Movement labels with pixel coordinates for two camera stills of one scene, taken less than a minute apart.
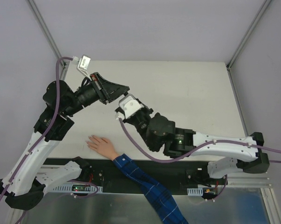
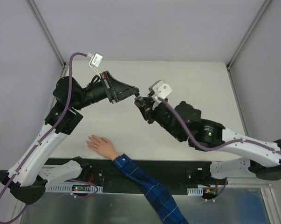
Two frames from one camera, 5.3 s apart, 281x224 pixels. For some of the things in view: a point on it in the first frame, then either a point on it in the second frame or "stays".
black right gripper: (136, 115) to (147, 107)
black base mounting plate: (179, 174) stays
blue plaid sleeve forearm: (168, 212) stays
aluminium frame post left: (34, 8) stays
